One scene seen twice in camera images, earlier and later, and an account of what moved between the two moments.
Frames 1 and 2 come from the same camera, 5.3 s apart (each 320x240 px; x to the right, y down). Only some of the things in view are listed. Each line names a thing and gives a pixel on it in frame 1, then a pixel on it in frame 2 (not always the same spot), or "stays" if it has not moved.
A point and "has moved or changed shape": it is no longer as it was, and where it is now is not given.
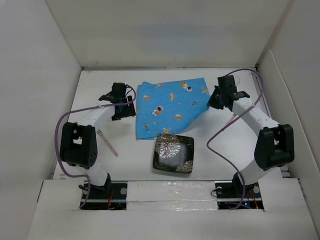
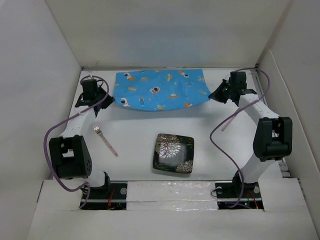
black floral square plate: (174, 153) stays
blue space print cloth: (169, 107) has moved or changed shape
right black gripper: (211, 102) → (216, 95)
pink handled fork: (100, 133) stays
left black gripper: (128, 113) → (109, 100)
